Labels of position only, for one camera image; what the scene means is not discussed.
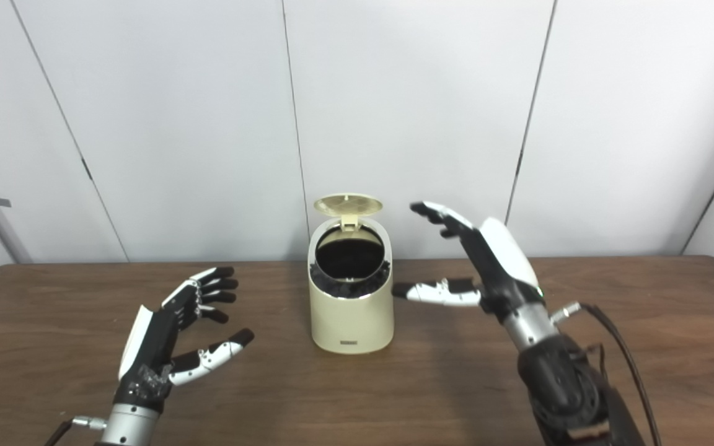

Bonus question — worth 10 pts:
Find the cream round bin lid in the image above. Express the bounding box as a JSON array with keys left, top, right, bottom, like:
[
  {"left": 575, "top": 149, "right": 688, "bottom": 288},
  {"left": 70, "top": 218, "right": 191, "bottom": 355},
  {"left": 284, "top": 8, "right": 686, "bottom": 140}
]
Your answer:
[{"left": 314, "top": 193, "right": 384, "bottom": 233}]

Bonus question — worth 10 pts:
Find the cream-colored bin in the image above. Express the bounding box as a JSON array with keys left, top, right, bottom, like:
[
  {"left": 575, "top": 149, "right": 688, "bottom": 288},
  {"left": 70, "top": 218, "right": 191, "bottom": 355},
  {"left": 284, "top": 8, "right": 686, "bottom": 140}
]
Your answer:
[{"left": 307, "top": 217, "right": 394, "bottom": 355}]

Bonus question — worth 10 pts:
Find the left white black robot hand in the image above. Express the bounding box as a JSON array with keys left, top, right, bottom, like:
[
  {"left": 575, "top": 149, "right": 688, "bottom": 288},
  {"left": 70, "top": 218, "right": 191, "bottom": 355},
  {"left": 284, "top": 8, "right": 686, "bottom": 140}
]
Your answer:
[{"left": 112, "top": 266, "right": 255, "bottom": 413}]

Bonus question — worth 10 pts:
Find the black bin liner bag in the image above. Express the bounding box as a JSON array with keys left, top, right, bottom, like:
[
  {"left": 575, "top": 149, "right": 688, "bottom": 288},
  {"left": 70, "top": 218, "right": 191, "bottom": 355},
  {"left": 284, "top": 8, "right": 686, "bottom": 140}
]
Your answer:
[{"left": 311, "top": 238, "right": 390, "bottom": 299}]

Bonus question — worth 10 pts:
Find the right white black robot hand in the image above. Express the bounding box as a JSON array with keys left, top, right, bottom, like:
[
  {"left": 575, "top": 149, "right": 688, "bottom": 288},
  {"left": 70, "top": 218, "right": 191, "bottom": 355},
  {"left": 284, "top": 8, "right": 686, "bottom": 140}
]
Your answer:
[{"left": 392, "top": 201, "right": 547, "bottom": 323}]

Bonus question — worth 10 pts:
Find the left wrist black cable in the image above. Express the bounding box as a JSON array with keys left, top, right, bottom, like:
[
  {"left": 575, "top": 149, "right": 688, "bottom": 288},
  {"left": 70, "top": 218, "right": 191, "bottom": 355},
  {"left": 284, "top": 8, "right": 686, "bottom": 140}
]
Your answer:
[{"left": 44, "top": 416, "right": 108, "bottom": 446}]

